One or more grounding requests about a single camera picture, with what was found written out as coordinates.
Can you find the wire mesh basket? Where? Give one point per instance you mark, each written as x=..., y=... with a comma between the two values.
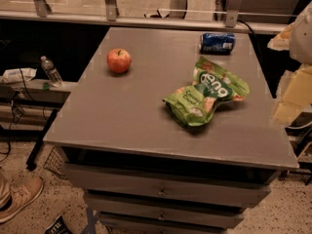
x=53, y=164

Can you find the metal window railing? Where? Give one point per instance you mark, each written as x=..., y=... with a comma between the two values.
x=199, y=15

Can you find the red apple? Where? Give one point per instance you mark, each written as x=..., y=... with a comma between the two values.
x=118, y=60

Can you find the blue soda can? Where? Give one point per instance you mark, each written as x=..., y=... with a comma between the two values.
x=217, y=43

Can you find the low grey side bench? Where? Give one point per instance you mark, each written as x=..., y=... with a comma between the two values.
x=28, y=109

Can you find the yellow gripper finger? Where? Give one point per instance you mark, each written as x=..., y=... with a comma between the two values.
x=285, y=113
x=299, y=91

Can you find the grey drawer cabinet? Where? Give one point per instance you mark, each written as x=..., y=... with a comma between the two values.
x=138, y=168

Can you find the clear plastic water bottle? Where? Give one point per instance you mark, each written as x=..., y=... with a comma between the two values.
x=51, y=71

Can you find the green rice chip bag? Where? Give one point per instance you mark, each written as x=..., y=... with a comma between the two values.
x=195, y=105

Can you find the tan shoe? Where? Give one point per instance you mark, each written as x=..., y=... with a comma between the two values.
x=15, y=199

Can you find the white crumpled cloth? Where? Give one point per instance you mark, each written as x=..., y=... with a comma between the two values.
x=11, y=76

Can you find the black snack bag on floor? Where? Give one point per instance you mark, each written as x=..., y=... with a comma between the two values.
x=58, y=227

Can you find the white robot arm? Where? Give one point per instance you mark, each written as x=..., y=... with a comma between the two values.
x=297, y=39

